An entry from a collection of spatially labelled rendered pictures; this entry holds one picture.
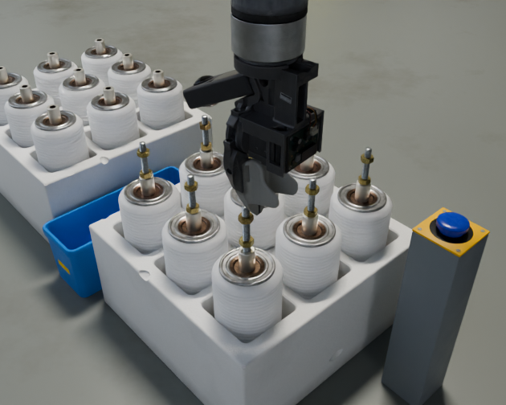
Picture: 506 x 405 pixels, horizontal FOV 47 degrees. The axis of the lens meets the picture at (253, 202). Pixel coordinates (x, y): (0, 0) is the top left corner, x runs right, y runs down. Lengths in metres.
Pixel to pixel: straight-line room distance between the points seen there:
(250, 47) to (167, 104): 0.68
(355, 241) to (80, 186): 0.54
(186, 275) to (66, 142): 0.41
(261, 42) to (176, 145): 0.71
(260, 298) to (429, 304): 0.23
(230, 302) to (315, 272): 0.14
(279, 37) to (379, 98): 1.25
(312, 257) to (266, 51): 0.34
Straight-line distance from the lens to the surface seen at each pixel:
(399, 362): 0.94
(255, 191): 0.69
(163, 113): 1.25
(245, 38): 0.58
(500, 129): 1.74
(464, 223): 0.78
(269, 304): 0.79
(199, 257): 0.84
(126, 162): 1.20
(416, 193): 1.41
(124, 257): 0.93
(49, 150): 1.16
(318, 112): 0.64
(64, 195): 1.16
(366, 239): 0.92
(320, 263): 0.84
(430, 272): 0.80
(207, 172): 0.97
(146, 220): 0.91
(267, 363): 0.81
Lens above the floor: 0.79
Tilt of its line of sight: 36 degrees down
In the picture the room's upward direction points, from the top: straight up
